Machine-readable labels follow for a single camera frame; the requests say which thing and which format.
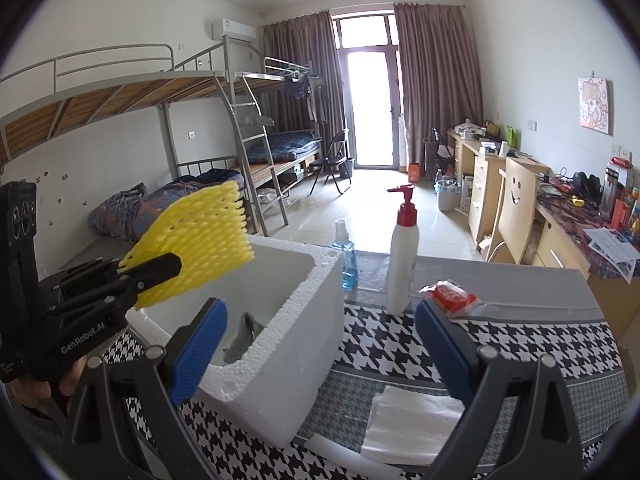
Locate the grey bucket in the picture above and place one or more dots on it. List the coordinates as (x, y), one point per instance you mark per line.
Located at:
(448, 195)

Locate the air conditioner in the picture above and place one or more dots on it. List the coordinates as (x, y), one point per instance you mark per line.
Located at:
(226, 28)

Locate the right brown curtain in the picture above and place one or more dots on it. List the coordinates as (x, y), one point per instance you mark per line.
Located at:
(440, 72)

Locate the black folding chair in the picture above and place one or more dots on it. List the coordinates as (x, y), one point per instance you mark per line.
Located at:
(334, 155)

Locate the papers on desk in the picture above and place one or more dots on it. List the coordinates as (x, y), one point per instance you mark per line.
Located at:
(612, 246)

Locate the person's left hand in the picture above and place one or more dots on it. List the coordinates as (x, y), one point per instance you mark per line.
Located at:
(33, 394)

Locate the wooden smiley chair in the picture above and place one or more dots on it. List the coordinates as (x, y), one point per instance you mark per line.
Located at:
(517, 206)

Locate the cartoon wall picture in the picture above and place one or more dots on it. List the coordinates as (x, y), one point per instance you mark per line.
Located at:
(594, 104)

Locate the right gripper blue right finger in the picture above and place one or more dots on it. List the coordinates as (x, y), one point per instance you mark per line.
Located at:
(542, 441)

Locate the white styrofoam box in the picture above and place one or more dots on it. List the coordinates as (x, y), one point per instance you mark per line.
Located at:
(285, 324)

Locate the grey cloth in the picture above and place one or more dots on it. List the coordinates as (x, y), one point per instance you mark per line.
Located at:
(248, 331)

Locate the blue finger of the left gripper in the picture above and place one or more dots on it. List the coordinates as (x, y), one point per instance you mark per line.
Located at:
(145, 276)

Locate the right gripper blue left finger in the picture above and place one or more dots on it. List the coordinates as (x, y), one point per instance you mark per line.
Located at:
(103, 438)

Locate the bundled blue quilt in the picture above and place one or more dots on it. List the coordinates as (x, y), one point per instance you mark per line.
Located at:
(128, 214)

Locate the wooden desk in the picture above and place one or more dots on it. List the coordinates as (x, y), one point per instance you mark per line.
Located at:
(558, 240)

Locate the metal bunk bed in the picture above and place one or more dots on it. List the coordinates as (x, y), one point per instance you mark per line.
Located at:
(85, 125)

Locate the yellow foam fruit net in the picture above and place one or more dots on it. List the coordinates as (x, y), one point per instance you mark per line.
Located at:
(206, 230)

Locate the left brown curtain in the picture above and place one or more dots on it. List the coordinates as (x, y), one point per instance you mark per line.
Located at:
(312, 98)

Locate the blue sanitizer bottle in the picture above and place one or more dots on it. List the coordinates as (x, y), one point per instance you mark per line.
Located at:
(346, 247)

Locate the white pump lotion bottle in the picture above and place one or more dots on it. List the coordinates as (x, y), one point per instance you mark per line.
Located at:
(403, 250)

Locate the houndstooth tablecloth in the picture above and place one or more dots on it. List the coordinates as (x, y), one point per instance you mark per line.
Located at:
(526, 349)

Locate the brown curtain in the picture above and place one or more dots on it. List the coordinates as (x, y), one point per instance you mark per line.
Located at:
(312, 98)
(440, 72)

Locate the red snack packet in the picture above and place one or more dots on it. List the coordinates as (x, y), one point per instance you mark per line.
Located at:
(453, 299)

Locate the white foam roll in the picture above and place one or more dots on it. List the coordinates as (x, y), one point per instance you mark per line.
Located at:
(352, 461)

